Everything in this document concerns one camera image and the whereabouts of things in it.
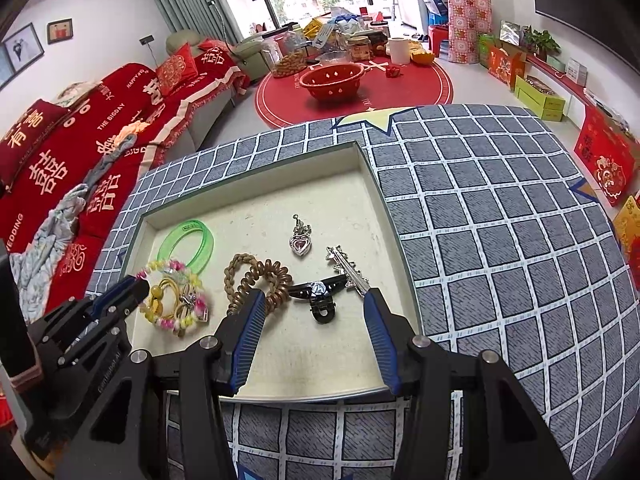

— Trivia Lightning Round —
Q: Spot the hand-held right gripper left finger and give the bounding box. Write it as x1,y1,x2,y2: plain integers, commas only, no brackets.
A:
52,289,268,480

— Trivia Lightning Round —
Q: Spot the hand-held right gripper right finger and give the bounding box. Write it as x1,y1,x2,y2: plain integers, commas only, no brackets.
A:
362,290,573,480

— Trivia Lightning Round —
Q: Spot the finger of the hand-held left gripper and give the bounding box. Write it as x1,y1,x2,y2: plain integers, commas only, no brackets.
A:
90,276,137,312
102,278,151,323

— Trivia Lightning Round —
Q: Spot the pink and yellow beaded bracelet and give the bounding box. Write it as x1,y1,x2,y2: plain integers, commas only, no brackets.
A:
134,258,210,337

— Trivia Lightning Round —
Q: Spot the yellow cord bracelet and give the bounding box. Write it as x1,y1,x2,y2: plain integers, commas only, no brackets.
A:
145,279,194,322

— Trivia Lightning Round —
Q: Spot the brown braided bracelet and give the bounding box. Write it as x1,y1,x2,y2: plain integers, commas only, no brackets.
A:
223,253,262,307

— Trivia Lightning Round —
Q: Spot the brown coil hair tie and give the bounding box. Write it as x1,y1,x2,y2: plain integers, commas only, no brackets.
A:
227,258,292,317

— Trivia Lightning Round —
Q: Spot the black hair claw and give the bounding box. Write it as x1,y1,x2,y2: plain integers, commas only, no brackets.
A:
289,272,346,325

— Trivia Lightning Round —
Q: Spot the silver hair clip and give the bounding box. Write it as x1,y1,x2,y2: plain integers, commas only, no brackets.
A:
324,244,372,299

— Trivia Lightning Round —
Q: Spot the cream tray with green rim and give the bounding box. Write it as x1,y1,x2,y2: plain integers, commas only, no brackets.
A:
119,141,423,405

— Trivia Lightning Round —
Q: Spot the light blue crumpled cloth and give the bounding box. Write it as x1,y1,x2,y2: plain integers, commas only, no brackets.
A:
9,183,92,322

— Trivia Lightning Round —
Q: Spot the clear green bangle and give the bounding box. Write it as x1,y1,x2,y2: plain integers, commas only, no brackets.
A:
156,218,215,277

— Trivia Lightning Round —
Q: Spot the silver heart pendant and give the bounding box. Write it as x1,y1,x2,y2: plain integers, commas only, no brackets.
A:
287,213,314,259

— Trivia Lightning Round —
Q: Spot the grey crumpled cloth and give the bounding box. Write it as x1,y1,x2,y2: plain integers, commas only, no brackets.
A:
81,139,139,187

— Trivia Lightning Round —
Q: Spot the red covered sofa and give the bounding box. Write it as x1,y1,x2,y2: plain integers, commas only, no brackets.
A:
0,46,252,314

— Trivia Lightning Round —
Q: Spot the peach crumpled cloth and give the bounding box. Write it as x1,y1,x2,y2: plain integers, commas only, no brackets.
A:
114,119,144,144

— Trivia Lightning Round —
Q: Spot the long red printed cushion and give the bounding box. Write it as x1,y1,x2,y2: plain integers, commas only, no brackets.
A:
0,99,72,187

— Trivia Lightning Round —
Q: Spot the grey-green sofa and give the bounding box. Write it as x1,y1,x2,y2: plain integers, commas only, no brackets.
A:
164,29,237,152

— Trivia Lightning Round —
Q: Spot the small cream cushion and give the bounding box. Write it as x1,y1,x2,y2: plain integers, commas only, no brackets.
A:
52,81,101,109

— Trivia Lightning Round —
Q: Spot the red embroidered cushion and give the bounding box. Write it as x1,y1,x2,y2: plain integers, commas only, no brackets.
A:
198,38,236,69
154,42,199,91

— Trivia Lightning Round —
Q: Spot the round red rug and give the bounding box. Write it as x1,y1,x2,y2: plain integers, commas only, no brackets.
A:
254,54,455,131

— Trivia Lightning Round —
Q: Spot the medium framed wedding photo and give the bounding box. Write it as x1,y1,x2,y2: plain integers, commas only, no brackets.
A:
2,22,45,76

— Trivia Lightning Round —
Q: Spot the grey-green recliner chair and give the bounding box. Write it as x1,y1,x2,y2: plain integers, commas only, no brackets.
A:
234,34,282,84

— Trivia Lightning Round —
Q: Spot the red plastic colander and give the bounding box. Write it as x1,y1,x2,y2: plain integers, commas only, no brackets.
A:
298,62,369,103

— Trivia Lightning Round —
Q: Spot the small framed red photo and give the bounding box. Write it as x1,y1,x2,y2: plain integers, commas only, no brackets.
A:
46,18,74,45

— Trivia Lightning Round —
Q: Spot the yellow and red box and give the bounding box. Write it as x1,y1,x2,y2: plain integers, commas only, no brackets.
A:
612,194,640,262

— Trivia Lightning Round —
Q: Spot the glass jar of nuts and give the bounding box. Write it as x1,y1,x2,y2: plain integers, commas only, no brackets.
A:
262,29,306,79

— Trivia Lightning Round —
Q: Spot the white floor lamp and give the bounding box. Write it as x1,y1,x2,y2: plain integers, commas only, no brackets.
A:
208,2,237,57

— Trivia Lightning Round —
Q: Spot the large red gift bag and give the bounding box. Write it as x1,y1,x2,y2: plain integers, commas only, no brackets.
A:
573,105,640,207

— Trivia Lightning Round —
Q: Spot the white paper roll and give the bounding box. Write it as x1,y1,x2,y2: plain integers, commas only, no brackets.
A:
387,36,412,65

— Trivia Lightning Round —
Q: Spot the jar with brown lid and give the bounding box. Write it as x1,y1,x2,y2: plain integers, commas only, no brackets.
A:
347,35,374,61

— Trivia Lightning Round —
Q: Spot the large green gift box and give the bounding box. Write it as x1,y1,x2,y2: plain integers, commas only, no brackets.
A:
514,75,566,111

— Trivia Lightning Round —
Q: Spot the red gift box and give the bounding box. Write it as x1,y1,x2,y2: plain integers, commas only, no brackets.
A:
487,44,526,92

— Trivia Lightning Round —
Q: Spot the red plastic stool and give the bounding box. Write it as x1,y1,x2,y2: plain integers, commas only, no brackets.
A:
428,24,451,59

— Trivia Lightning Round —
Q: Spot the green patterned gift box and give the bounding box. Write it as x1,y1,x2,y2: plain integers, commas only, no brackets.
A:
478,33,501,69

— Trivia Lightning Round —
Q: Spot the pile of snack packets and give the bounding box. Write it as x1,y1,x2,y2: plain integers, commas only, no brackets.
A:
299,6,392,52

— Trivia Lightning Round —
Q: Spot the small white box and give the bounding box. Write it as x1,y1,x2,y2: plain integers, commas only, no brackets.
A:
564,58,587,86

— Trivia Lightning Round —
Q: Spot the silver foil bag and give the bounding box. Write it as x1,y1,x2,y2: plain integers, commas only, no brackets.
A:
499,20,524,46

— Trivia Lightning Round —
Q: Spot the potted green plant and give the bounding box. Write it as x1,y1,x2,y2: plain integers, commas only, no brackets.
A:
522,27,561,61

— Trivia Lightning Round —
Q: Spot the red wall ledge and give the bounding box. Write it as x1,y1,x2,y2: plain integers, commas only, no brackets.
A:
524,54,602,112

